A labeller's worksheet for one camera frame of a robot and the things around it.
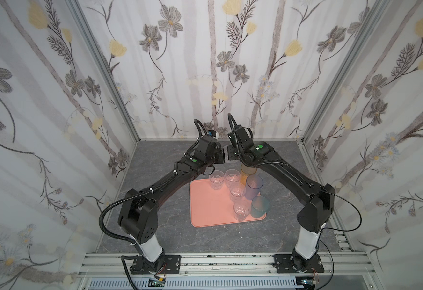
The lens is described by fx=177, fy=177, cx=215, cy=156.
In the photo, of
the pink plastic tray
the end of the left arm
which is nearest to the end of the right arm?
the end of the left arm

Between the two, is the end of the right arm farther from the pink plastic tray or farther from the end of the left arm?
the pink plastic tray

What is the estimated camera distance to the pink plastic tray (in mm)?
881
